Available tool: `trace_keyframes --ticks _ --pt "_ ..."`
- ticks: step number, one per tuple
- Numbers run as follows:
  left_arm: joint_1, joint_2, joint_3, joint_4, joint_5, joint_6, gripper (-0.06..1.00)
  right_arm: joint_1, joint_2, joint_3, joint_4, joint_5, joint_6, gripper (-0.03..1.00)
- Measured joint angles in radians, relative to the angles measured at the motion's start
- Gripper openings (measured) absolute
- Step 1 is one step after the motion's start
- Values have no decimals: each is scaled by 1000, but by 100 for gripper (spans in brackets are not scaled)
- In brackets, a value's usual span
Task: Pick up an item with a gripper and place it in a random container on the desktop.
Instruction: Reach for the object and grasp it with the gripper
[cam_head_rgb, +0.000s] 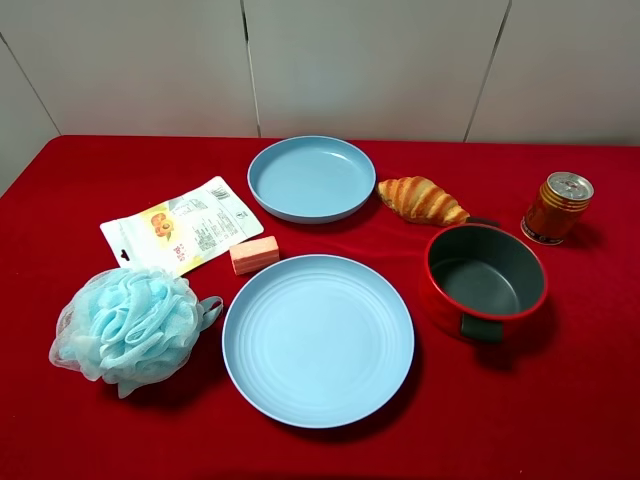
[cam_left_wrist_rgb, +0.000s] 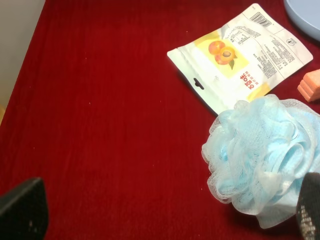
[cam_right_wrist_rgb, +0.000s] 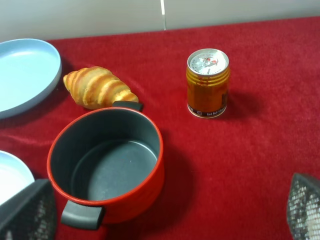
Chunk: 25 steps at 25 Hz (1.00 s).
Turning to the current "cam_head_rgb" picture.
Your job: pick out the red pot with grey interior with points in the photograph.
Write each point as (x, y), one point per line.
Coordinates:
(479, 283)

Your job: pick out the orange drink can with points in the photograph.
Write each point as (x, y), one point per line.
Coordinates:
(560, 202)

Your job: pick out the pink sponge block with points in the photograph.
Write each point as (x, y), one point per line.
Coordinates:
(253, 255)

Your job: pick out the deep blue plastic plate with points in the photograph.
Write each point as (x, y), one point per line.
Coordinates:
(311, 179)

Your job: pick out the white snack pouch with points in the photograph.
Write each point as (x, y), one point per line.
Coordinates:
(183, 233)

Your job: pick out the golden croissant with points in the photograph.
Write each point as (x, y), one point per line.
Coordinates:
(419, 200)

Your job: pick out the blue mesh bath loofah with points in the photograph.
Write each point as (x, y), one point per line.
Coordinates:
(131, 327)

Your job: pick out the large ribbed blue plate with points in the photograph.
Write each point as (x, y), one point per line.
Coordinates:
(318, 341)

